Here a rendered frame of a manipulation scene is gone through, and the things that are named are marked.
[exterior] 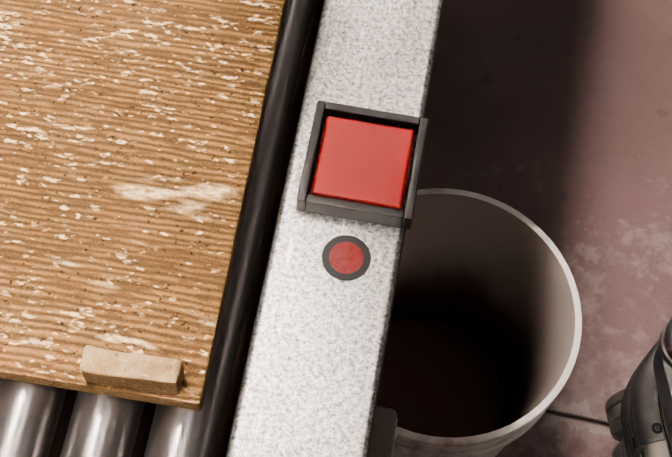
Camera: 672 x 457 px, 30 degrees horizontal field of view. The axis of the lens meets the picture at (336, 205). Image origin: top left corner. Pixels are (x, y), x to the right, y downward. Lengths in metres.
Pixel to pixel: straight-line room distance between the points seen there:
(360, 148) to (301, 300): 0.11
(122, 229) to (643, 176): 1.24
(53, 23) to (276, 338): 0.27
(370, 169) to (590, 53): 1.22
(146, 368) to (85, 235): 0.11
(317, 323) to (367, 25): 0.23
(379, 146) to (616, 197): 1.10
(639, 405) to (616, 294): 0.34
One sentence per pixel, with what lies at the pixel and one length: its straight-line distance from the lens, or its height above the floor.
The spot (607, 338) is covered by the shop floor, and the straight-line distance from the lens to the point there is 1.81.
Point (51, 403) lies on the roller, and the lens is 0.80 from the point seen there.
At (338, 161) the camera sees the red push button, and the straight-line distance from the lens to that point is 0.83.
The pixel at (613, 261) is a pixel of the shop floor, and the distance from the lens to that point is 1.86.
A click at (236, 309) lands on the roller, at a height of 0.91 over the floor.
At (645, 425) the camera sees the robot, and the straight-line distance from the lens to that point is 1.53.
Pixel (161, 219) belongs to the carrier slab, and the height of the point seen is 0.94.
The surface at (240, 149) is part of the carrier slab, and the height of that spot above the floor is 0.94.
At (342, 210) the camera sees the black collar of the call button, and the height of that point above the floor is 0.93.
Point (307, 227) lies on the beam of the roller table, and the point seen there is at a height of 0.92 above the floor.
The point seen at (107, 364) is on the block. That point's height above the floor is 0.96.
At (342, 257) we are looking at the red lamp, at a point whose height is 0.92.
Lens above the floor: 1.66
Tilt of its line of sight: 65 degrees down
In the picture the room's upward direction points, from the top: 4 degrees clockwise
